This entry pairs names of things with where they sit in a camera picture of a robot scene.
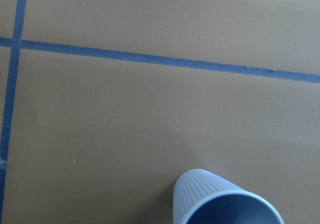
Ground blue ribbed cup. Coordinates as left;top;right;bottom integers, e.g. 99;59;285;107
172;169;284;224

